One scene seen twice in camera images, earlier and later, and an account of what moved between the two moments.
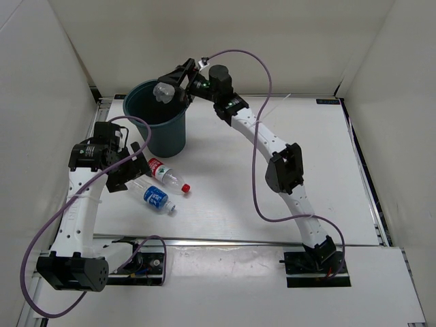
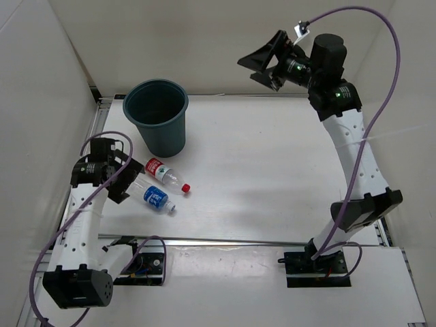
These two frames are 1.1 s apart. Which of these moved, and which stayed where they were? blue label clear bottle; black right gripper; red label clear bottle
Moved: black right gripper
Stayed: blue label clear bottle; red label clear bottle
